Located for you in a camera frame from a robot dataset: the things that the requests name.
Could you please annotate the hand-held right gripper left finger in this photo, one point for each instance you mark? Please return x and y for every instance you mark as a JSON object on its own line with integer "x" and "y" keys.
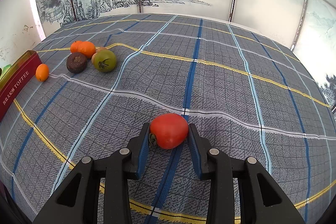
{"x": 141, "y": 155}

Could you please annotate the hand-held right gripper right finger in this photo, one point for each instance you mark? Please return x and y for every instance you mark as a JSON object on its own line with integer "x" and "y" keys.
{"x": 195, "y": 153}

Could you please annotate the green tomato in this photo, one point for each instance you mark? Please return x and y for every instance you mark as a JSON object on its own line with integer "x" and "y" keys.
{"x": 105, "y": 61}

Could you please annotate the dark brown round fruit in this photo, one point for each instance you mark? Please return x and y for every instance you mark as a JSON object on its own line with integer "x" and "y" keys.
{"x": 76, "y": 62}

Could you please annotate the small brown round fruit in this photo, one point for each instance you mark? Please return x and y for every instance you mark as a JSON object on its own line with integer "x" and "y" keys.
{"x": 101, "y": 49}
{"x": 94, "y": 57}

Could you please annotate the small orange kumquat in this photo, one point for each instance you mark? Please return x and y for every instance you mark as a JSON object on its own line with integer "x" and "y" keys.
{"x": 42, "y": 72}

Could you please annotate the orange mandarin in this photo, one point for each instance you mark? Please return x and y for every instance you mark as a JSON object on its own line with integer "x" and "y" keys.
{"x": 74, "y": 47}
{"x": 88, "y": 48}

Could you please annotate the green tissue pack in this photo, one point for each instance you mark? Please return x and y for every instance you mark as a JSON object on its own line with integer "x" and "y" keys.
{"x": 5, "y": 69}

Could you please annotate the red and gold tin box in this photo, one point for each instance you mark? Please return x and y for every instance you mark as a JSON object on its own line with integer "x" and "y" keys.
{"x": 15, "y": 87}

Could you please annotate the red tomato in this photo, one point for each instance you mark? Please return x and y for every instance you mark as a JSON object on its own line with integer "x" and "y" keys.
{"x": 169, "y": 130}

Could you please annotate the grey plaid tablecloth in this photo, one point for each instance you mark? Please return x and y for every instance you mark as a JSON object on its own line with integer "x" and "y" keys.
{"x": 223, "y": 98}

